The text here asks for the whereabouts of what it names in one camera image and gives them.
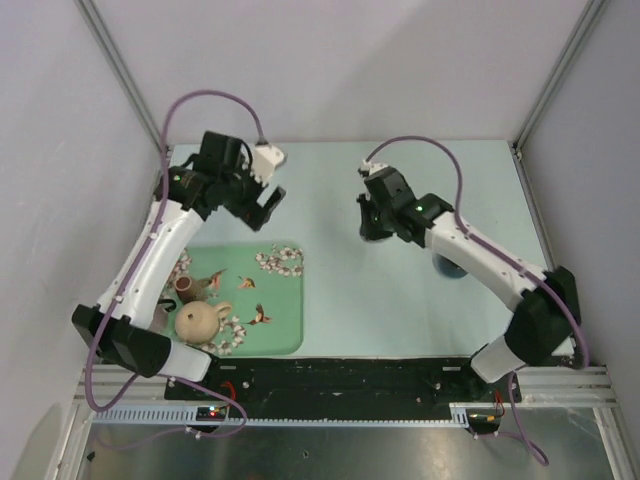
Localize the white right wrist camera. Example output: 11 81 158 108
358 159 388 178

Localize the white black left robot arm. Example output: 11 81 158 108
72 132 286 399

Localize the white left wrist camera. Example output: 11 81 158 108
250 143 287 186

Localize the green floral tray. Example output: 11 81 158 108
151 242 304 357

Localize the grey slotted cable duct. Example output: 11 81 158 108
92 403 501 429

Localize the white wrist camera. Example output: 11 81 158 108
250 143 287 186
358 159 388 178

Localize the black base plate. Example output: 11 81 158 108
164 356 524 421

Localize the dark blue mug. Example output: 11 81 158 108
432 253 468 279

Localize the aluminium corner post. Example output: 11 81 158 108
511 0 610 160
74 0 164 153

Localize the left aluminium corner post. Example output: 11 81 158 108
74 0 164 153

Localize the pink cup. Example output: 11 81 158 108
149 298 177 334

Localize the right aluminium corner post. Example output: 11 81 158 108
511 0 610 160

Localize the aluminium frame rail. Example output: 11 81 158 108
74 363 171 401

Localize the brown small cup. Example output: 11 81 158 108
173 276 201 304

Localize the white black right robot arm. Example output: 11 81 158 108
357 162 578 401

